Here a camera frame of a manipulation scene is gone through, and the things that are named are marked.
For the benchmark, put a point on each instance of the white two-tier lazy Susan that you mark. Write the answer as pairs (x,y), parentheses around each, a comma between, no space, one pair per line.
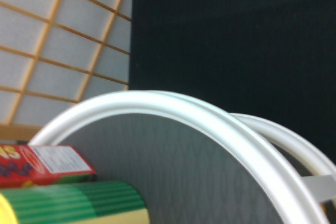
(214,167)

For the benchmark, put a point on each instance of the black tablecloth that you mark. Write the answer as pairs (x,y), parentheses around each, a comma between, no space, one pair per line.
(249,54)

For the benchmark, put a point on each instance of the wooden lattice shoji screen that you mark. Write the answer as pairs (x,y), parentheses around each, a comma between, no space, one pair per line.
(64,47)

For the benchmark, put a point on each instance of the green yellow cylindrical canister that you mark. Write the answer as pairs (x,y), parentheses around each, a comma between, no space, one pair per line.
(85,203)

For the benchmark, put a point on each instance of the red raisins box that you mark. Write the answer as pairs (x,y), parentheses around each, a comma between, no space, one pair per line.
(42,165)

